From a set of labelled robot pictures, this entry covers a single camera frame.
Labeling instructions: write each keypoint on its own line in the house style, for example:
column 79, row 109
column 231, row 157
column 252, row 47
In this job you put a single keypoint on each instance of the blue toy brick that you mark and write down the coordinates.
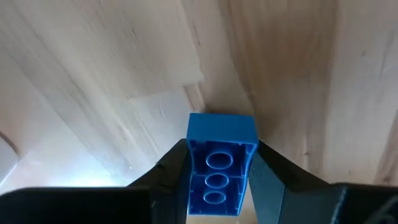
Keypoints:
column 222, row 130

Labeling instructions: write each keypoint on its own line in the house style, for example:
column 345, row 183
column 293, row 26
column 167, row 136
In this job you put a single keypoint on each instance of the white plastic bin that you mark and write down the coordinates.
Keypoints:
column 6, row 161

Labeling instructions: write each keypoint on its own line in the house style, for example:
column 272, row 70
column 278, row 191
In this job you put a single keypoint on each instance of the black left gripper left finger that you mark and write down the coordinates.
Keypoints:
column 169, row 193

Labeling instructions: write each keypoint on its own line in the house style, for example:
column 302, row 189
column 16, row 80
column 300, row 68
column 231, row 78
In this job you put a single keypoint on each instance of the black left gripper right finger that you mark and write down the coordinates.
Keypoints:
column 267, row 193

